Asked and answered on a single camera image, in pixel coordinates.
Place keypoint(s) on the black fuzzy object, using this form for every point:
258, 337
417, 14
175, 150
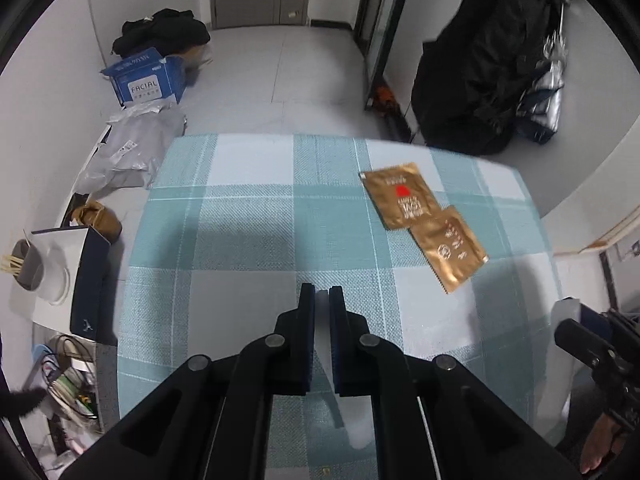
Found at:
20, 402

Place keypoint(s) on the grey cup with wooden sticks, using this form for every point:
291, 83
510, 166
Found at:
27, 265

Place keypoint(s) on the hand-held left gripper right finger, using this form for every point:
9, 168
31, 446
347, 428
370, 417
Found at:
339, 340

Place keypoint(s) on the large black bag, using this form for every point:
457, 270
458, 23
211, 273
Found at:
480, 75

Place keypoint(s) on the orange small object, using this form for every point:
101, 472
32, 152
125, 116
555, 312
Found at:
384, 96

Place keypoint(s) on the gold packet with red mark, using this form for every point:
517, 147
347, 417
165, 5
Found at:
400, 195

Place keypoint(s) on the gold foil packet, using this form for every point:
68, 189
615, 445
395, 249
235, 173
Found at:
450, 250

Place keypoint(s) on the silver and navy bag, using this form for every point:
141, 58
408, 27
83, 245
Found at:
542, 102

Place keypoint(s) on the grey plastic mailer bags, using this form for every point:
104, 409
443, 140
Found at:
132, 147

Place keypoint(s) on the person's right hand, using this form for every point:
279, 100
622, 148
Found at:
597, 447

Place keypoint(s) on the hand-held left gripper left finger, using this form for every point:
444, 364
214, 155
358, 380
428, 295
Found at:
306, 340

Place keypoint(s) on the blue cardboard box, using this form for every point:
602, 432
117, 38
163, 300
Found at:
147, 80

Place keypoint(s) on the dark sliding door frame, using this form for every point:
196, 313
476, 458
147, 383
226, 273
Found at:
382, 20

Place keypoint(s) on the white and navy box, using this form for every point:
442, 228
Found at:
87, 280

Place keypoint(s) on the teal checked tablecloth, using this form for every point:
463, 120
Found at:
250, 240

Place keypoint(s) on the pile of black clothes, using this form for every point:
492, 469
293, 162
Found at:
160, 30

